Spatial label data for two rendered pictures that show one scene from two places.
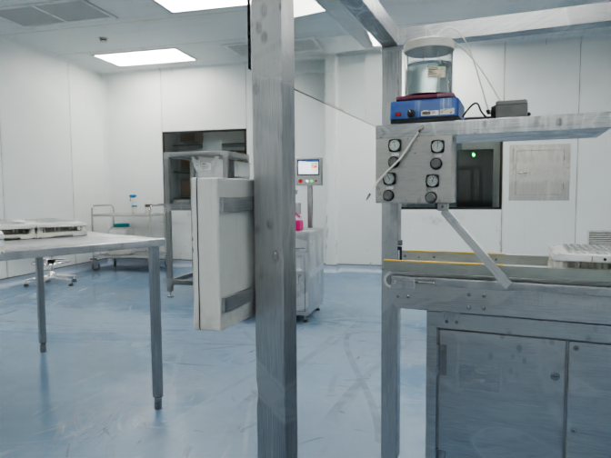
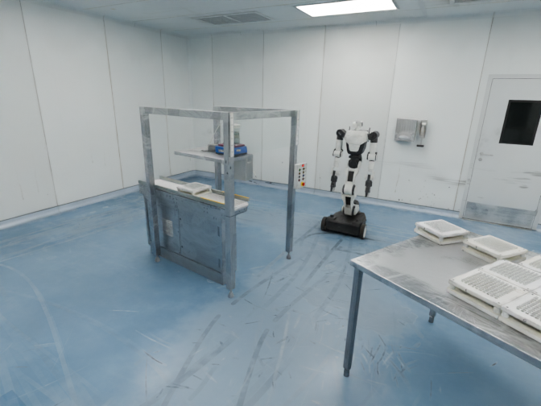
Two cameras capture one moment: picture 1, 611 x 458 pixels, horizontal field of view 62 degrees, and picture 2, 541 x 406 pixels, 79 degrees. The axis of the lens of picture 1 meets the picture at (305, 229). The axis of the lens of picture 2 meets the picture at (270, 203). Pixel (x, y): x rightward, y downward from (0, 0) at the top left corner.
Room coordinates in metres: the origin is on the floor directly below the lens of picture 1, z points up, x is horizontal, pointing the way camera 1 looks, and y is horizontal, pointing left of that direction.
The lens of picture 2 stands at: (4.33, 0.63, 1.77)
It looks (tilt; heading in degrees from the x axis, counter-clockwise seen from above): 18 degrees down; 193
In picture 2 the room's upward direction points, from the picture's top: 1 degrees clockwise
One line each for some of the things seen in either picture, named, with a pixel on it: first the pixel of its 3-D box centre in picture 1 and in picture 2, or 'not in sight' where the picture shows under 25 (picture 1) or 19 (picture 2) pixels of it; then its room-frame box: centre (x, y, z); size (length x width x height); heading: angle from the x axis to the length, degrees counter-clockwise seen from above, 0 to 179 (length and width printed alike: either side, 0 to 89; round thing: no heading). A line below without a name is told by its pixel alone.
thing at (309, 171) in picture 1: (309, 193); not in sight; (4.56, -0.04, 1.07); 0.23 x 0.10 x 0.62; 75
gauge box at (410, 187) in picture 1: (415, 169); (240, 167); (1.52, -0.33, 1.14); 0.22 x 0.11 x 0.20; 68
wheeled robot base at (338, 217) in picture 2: not in sight; (348, 215); (-0.19, 0.70, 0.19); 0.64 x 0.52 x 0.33; 165
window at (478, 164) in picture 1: (445, 164); not in sight; (6.60, -1.80, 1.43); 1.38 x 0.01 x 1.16; 75
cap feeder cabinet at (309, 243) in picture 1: (283, 272); not in sight; (4.48, 0.20, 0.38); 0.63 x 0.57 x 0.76; 75
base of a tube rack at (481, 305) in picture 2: (55, 233); (485, 295); (2.72, 1.34, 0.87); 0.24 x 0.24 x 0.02; 43
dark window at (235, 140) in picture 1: (204, 169); not in sight; (7.44, 1.46, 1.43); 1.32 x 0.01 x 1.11; 75
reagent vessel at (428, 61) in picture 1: (428, 67); not in sight; (1.60, -0.38, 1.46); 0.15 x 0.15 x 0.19
